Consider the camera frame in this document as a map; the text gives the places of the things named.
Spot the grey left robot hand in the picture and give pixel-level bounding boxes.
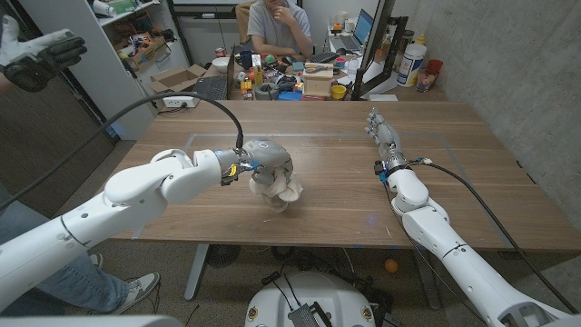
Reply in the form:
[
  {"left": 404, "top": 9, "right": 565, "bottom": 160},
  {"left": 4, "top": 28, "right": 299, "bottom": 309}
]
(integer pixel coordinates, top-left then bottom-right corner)
[{"left": 238, "top": 138, "right": 295, "bottom": 188}]

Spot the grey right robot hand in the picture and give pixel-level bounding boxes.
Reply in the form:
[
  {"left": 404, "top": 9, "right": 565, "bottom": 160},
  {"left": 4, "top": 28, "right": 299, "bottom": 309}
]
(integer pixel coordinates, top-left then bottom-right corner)
[{"left": 365, "top": 107, "right": 408, "bottom": 172}]

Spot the beige cloth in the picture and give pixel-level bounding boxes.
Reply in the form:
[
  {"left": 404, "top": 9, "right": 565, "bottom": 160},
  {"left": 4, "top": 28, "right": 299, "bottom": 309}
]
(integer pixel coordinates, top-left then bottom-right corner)
[{"left": 248, "top": 170, "right": 304, "bottom": 203}]

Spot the clear glass cup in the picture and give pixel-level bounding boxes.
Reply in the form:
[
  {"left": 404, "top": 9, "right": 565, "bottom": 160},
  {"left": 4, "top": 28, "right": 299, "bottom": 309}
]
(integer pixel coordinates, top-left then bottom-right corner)
[{"left": 262, "top": 193, "right": 291, "bottom": 213}]

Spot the grey tape roll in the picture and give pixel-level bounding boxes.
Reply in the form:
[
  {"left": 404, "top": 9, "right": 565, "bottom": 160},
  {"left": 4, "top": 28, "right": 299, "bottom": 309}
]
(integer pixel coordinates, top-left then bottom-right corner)
[{"left": 253, "top": 82, "right": 281, "bottom": 101}]

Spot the glass jar with colourful items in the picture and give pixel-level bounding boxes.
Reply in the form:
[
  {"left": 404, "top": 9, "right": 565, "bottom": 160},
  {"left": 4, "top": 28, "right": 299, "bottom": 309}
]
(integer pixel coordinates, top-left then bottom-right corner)
[{"left": 416, "top": 67, "right": 437, "bottom": 94}]

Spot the white canister with blue label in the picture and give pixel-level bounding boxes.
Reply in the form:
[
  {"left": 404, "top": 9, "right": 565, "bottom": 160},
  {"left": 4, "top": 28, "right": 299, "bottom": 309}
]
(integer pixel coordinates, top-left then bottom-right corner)
[{"left": 397, "top": 43, "right": 428, "bottom": 87}]

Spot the small wooden box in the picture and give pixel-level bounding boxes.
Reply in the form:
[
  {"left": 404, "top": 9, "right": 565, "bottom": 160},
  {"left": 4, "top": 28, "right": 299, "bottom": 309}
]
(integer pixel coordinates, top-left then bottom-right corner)
[{"left": 301, "top": 62, "right": 336, "bottom": 97}]

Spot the black keyboard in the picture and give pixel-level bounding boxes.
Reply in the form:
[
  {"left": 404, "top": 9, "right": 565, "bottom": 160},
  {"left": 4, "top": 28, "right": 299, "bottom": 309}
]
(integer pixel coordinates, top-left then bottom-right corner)
[
  {"left": 194, "top": 74, "right": 229, "bottom": 101},
  {"left": 308, "top": 51, "right": 340, "bottom": 64}
]

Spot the black computer monitor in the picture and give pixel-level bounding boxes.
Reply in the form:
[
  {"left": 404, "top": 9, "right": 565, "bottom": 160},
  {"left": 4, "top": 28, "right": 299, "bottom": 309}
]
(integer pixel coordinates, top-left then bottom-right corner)
[{"left": 351, "top": 0, "right": 396, "bottom": 101}]

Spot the white power strip box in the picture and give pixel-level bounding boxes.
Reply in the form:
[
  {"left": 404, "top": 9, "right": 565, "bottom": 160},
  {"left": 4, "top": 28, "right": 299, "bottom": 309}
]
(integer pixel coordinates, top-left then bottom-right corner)
[{"left": 162, "top": 91, "right": 201, "bottom": 109}]

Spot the black monitor stand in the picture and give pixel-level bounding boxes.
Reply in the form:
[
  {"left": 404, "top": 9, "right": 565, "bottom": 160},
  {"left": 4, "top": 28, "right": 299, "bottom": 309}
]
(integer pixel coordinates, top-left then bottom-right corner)
[{"left": 385, "top": 15, "right": 409, "bottom": 87}]

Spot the black round fan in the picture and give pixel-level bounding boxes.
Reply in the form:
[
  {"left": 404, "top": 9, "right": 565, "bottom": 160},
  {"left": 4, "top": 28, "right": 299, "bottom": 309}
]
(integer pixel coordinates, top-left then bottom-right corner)
[{"left": 206, "top": 243, "right": 241, "bottom": 269}]

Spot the open laptop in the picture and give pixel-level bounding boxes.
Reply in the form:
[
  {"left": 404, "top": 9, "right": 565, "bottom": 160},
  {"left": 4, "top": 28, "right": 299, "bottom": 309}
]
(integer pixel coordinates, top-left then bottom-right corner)
[{"left": 329, "top": 7, "right": 376, "bottom": 52}]

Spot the open cardboard box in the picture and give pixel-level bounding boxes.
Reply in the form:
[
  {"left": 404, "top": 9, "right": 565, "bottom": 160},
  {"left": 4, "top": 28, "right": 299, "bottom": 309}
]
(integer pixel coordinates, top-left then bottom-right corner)
[{"left": 147, "top": 63, "right": 209, "bottom": 94}]

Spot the seated person in grey shirt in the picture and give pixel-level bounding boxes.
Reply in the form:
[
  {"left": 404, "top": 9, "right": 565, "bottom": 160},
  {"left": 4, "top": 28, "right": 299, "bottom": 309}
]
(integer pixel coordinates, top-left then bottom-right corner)
[{"left": 247, "top": 0, "right": 314, "bottom": 59}]

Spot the grey table leg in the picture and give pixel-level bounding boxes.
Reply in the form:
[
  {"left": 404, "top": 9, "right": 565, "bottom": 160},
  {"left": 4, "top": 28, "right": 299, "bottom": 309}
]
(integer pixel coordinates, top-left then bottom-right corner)
[
  {"left": 412, "top": 248, "right": 442, "bottom": 311},
  {"left": 183, "top": 243, "right": 210, "bottom": 302}
]

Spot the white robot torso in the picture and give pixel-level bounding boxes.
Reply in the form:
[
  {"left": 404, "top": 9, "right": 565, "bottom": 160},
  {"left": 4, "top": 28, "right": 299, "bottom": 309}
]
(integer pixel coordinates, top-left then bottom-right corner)
[{"left": 244, "top": 271, "right": 377, "bottom": 327}]

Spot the cardboard box of tools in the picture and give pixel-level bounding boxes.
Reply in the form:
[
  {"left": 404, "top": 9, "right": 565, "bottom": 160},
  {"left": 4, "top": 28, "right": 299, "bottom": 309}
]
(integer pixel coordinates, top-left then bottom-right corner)
[{"left": 120, "top": 35, "right": 169, "bottom": 72}]

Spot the white shelf unit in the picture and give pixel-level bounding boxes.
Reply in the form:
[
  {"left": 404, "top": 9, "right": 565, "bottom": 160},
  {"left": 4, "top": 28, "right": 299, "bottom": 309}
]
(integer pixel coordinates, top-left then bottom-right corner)
[{"left": 17, "top": 0, "right": 192, "bottom": 141}]

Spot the operator blue jeans leg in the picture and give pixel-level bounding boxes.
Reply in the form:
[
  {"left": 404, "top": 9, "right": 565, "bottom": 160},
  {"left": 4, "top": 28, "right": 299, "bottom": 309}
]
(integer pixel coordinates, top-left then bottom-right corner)
[{"left": 35, "top": 252, "right": 131, "bottom": 314}]

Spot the black and white teleoperation glove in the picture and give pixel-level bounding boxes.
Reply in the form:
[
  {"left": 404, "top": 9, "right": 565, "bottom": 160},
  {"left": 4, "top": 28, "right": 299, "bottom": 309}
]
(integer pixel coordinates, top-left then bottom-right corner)
[{"left": 0, "top": 15, "right": 88, "bottom": 94}]

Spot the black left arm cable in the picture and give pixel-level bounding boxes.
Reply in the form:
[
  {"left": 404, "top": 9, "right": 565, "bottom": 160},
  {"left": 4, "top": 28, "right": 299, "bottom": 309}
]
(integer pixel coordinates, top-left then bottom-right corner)
[{"left": 0, "top": 90, "right": 245, "bottom": 213}]

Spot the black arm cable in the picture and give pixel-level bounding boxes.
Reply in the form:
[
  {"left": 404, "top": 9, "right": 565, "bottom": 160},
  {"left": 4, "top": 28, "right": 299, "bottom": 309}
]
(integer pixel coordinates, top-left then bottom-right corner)
[
  {"left": 0, "top": 90, "right": 245, "bottom": 213},
  {"left": 410, "top": 157, "right": 580, "bottom": 314}
]

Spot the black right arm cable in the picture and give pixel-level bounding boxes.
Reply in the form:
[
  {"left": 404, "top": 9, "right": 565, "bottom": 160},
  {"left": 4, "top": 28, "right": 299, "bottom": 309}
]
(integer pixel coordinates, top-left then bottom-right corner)
[{"left": 410, "top": 157, "right": 580, "bottom": 314}]

